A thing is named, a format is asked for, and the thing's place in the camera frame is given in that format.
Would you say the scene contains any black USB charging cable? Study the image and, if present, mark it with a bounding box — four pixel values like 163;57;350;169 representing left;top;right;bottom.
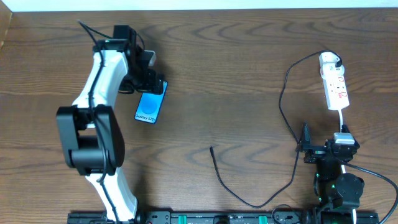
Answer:
210;49;343;209

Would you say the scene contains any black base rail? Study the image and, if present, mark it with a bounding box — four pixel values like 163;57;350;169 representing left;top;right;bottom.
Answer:
67;211;379;224

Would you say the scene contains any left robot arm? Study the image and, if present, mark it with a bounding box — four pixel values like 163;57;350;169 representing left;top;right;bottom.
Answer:
56;25;168;223

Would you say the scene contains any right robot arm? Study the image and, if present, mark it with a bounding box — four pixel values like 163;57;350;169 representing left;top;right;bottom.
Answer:
296;123;364;224

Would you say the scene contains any blue screen Samsung smartphone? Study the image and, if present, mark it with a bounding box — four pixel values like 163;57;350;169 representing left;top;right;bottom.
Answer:
134;82;168;124

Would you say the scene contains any white power strip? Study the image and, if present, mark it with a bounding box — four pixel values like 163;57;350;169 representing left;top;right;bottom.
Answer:
320;64;349;111

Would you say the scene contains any white USB charger adapter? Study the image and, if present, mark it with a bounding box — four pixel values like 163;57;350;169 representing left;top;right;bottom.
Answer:
319;52;345;79

